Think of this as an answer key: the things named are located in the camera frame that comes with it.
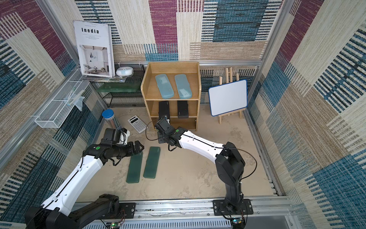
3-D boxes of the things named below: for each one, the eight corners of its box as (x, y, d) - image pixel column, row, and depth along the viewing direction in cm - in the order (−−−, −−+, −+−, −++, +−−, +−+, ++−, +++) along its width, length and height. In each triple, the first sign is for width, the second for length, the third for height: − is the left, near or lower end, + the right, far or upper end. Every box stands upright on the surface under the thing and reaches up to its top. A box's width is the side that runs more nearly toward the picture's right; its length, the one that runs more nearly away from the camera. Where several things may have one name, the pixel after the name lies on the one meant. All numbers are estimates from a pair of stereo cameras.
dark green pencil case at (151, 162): (143, 177, 86) (142, 176, 84) (150, 148, 99) (149, 146, 97) (154, 178, 86) (153, 177, 84) (160, 149, 99) (159, 146, 96)
